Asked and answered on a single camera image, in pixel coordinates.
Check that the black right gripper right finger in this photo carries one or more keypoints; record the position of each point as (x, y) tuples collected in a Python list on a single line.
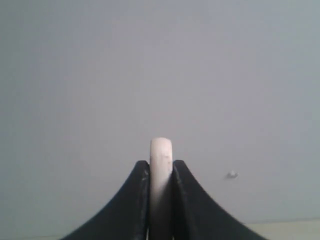
[(196, 216)]

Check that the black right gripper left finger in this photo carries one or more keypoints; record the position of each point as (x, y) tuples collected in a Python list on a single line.
[(126, 215)]

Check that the white paint brush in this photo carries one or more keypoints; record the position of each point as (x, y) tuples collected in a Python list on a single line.
[(160, 192)]

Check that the small white wall hook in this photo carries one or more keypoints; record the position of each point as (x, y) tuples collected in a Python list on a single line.
[(232, 175)]

